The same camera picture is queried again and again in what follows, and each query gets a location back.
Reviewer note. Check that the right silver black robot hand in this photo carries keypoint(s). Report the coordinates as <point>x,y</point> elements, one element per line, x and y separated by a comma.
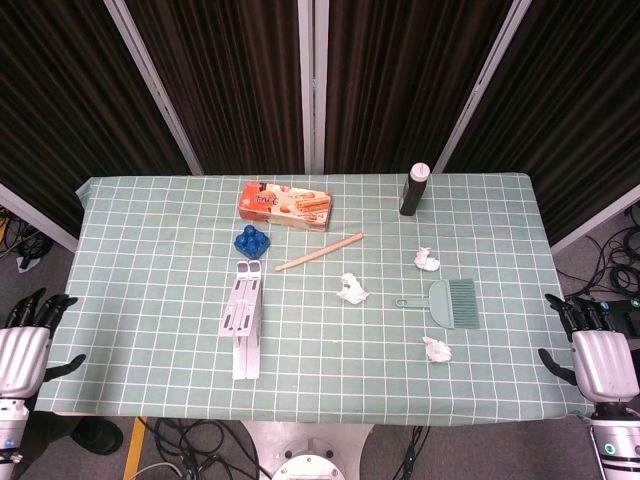
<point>605,365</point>

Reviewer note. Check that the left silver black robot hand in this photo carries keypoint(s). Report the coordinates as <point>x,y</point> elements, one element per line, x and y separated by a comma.
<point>22,357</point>

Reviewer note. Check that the green hand brush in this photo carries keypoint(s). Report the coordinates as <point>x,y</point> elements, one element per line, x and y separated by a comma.
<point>452,305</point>

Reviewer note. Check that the tissue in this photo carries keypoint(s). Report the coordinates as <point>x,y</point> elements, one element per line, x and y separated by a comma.
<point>427,259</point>
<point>437,349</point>
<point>353,290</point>

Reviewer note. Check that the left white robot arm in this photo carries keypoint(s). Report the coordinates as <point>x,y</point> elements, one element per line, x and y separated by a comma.
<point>12,430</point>

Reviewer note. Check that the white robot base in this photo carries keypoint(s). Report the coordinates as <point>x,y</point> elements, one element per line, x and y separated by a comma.
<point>310,450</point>

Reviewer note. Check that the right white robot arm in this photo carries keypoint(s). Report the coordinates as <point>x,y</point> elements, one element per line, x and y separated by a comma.
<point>617,440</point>

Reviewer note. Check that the black shoe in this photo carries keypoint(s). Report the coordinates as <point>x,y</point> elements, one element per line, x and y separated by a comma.
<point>99,436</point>

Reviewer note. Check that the yellow floor tape strip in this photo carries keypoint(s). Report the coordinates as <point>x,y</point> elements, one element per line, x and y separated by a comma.
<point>135,450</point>

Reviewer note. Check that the white folding laptop stand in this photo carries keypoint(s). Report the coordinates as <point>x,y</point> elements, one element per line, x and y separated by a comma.
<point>244,320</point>

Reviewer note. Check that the dark bottle white cap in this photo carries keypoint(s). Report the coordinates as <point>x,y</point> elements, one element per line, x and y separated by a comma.
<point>413,196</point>

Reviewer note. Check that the blue building block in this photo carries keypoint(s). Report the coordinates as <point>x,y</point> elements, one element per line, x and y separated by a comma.
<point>251,242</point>

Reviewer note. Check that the dark corrugated partition panel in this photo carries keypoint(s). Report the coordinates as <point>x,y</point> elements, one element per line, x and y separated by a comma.
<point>580,100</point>
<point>400,80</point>
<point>225,85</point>
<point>65,100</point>

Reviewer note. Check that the green checked tablecloth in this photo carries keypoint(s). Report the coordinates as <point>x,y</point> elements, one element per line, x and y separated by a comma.
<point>320,350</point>

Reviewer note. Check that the orange cookie box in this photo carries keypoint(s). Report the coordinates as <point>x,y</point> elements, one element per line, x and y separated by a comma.
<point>285,206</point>

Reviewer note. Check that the wooden drumstick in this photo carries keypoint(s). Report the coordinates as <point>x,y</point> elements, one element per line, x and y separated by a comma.
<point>320,252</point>

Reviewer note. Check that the white partition rail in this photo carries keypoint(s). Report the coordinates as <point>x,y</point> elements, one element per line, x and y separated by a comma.
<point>35,215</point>
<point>595,220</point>

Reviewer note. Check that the white partition post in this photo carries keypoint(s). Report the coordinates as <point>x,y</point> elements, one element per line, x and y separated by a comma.
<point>320,85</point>
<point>155,87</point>
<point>305,85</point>
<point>482,85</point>

